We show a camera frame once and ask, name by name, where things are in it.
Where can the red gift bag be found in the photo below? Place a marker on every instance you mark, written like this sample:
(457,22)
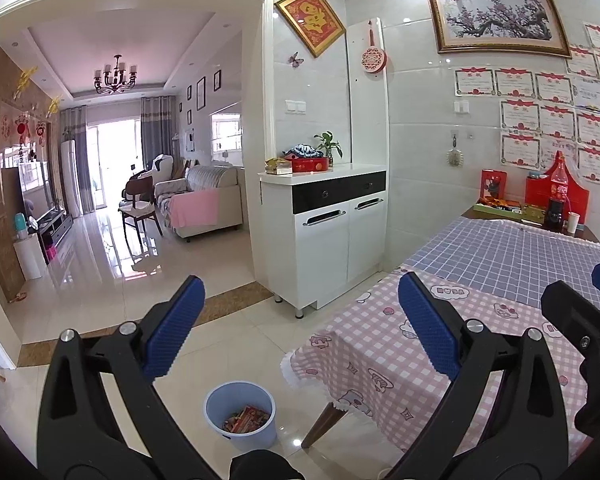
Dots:
(535,195)

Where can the gold box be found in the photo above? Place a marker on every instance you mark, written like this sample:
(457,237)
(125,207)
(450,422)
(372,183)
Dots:
(278,166)

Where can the hanging brush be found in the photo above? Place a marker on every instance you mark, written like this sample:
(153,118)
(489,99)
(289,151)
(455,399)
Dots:
(454,157)

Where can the framed plum blossom painting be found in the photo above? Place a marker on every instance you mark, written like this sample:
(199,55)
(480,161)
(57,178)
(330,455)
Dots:
(500,15)

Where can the white sideboard cabinet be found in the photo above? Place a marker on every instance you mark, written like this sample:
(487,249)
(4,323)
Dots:
(325,255)

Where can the blue plastic bin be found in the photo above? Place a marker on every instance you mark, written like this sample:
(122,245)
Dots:
(220,435)

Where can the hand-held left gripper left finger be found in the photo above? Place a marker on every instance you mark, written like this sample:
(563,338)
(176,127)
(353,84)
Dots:
(175,330)

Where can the white double wall switch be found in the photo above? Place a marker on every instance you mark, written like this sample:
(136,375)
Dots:
(296,106)

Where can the small black picture frame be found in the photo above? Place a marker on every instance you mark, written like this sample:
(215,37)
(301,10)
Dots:
(217,81)
(190,95)
(201,92)

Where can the blue knitted cloth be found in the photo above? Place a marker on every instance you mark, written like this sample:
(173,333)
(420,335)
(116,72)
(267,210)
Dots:
(302,151)

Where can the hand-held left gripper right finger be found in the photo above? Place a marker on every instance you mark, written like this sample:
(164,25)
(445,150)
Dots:
(427,325)

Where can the white standing air conditioner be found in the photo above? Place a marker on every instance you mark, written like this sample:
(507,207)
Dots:
(68,175)

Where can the green tray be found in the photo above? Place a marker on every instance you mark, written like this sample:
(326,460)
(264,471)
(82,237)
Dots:
(495,211)

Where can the teal thermos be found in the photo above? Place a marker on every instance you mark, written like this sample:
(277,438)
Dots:
(20,225)

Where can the red picture box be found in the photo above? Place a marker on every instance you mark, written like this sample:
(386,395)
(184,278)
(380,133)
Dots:
(492,185)

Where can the round pink wall ornament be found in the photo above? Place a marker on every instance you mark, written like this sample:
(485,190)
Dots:
(375,57)

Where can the grey-blue checked tablecloth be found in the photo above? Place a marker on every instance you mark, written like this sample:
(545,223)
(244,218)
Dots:
(490,255)

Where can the red gold framed picture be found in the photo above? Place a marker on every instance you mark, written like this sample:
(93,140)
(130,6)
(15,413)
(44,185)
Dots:
(310,20)

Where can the white cup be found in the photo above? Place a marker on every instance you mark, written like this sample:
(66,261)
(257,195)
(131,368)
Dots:
(573,222)

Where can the potted plant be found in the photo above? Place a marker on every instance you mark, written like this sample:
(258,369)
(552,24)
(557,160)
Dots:
(328,145)

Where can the dark wooden chair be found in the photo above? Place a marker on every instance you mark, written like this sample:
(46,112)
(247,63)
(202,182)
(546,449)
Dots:
(137,195)

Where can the heap of colourful wrappers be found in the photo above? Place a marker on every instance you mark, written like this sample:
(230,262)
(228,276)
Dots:
(247,419)

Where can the red round tin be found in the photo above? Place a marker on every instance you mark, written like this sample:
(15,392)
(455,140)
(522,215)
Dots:
(307,165)

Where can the butterfly wall decal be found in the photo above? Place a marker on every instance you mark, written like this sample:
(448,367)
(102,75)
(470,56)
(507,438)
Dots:
(296,59)

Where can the pink blanket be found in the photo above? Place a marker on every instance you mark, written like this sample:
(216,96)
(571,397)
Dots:
(195,210)

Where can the black chandelier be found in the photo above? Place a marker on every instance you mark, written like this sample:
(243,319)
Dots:
(116,77)

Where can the grey covered sofa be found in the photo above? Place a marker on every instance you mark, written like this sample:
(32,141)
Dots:
(225,182)

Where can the yellow-green box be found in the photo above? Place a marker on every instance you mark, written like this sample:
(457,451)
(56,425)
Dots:
(532,212)

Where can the small white cabinet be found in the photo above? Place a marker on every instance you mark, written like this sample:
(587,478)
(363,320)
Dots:
(30,260)

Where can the television stand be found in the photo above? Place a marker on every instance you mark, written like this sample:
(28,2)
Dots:
(55,227)

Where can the pink plaid tablecloth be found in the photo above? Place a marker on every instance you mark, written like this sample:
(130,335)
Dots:
(370,340)

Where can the wall of framed certificates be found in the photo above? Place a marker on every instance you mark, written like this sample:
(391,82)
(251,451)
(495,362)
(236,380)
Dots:
(520,85)

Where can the cola bottle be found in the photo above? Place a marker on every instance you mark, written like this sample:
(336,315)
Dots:
(555,210)

